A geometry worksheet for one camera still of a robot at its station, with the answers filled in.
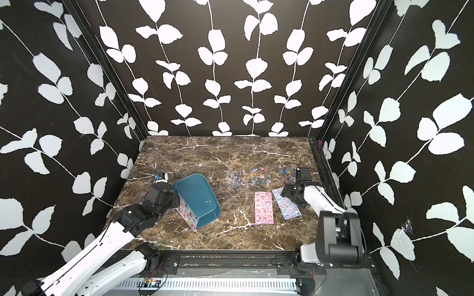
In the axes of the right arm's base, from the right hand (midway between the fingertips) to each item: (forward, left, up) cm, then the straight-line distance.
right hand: (288, 192), depth 91 cm
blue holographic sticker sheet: (-7, 0, -5) cm, 8 cm away
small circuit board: (-38, +59, -3) cm, 70 cm away
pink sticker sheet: (-7, +12, -4) cm, 15 cm away
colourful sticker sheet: (-13, +47, +4) cm, 49 cm away
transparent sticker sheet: (+14, -2, -4) cm, 15 cm away
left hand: (-6, +51, +13) cm, 53 cm away
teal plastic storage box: (-3, +45, +8) cm, 46 cm away
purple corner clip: (+41, -29, -7) cm, 51 cm away
